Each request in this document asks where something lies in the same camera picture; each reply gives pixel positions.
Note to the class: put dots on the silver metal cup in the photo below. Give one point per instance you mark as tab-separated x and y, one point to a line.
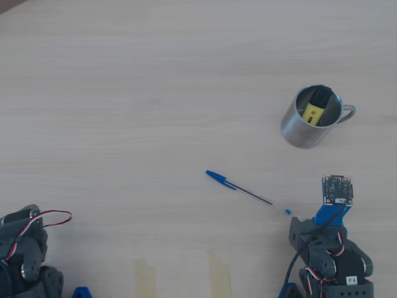
294	133

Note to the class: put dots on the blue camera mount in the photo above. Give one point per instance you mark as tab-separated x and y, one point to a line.
325	215

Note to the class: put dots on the yellow highlighter marker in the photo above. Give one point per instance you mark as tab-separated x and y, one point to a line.
313	110

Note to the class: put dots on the blue ballpoint pen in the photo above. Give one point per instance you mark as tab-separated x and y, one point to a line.
217	175

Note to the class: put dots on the camera circuit board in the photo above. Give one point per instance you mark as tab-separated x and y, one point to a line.
336	189

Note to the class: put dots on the blue arm base plate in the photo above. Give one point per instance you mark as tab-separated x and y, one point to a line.
280	295
82	293

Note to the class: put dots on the yellow masking tape strip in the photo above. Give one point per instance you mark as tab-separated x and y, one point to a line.
218	276
144	279

